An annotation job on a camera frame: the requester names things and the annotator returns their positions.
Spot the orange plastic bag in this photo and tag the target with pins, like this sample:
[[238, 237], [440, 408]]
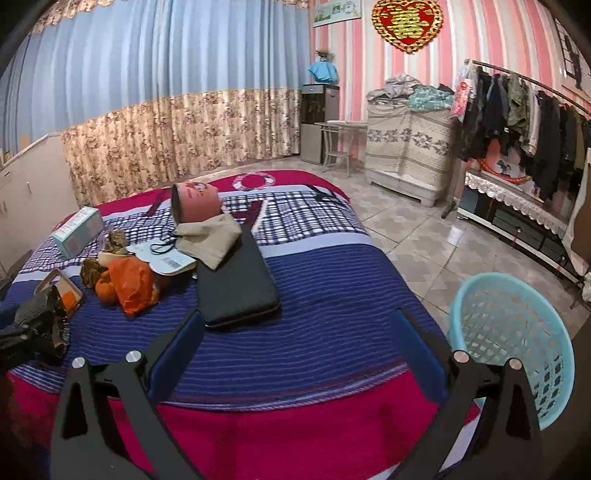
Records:
[[131, 286]]

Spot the grey water dispenser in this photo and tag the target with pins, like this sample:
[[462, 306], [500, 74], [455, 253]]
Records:
[[318, 120]]

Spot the black padded case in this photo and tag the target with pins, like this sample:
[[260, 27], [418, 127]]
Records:
[[235, 286]]

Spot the beige cloth bag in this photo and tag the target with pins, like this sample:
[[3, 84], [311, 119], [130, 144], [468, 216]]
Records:
[[212, 244]]

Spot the teal printed clothing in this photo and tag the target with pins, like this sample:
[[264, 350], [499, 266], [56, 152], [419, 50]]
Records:
[[431, 98]]

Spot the small artificial plant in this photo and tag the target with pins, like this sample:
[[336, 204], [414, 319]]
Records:
[[325, 55]]

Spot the beige patterned cover cloth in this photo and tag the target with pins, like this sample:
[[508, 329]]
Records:
[[406, 138]]

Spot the red heart wall decoration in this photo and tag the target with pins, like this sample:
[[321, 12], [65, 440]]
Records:
[[406, 23]]

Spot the row of hanging clothes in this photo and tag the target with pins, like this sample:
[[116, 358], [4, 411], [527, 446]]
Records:
[[549, 138]]

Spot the small round metal table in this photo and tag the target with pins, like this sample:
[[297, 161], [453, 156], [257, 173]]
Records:
[[344, 124]]

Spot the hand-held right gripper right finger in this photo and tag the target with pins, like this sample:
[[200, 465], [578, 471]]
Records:
[[415, 350]]

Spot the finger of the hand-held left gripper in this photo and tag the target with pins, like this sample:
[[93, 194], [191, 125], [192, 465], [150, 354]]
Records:
[[44, 330]]

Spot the white paper tag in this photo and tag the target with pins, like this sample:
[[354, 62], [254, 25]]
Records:
[[171, 264]]

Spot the phone in tan case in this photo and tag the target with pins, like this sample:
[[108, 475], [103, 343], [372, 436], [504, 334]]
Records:
[[69, 297]]

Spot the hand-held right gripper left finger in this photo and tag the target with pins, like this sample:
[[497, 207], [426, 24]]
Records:
[[175, 350]]

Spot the brown wrapper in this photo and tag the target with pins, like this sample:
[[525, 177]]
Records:
[[92, 270]]

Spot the teal paper box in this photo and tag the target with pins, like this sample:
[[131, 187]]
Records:
[[76, 230]]

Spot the grey crumpled clothing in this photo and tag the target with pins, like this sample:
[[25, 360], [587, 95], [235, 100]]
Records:
[[392, 85]]

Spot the black glass tv stand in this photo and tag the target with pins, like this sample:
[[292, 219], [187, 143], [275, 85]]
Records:
[[512, 230]]

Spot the blue and floral curtain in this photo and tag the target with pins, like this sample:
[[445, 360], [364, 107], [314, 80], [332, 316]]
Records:
[[138, 69]]

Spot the brown hair scrunchie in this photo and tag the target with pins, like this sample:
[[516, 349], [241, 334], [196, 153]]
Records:
[[116, 240]]

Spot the metal clothes rack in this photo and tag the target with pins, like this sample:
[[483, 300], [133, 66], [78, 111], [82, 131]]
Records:
[[449, 207]]

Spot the white lace cloth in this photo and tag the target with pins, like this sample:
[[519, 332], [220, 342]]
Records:
[[508, 194]]

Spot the striped red blue blanket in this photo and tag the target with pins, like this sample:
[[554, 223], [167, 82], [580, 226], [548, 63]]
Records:
[[323, 300]]

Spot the white side cabinet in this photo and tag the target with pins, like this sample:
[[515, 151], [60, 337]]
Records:
[[27, 194]]

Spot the orange tangerine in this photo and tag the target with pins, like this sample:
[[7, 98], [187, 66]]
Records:
[[105, 288]]

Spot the red curved ornament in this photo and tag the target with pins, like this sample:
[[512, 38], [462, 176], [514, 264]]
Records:
[[496, 171]]

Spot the light blue plastic basket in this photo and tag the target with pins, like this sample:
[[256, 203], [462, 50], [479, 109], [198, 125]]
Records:
[[501, 277]]

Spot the landscape wall poster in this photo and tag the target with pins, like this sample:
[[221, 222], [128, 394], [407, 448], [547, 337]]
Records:
[[337, 11]]

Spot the blue covered water bottle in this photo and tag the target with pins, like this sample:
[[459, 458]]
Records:
[[322, 71]]

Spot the pink hanging bag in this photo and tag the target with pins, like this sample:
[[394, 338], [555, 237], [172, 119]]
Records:
[[461, 99]]

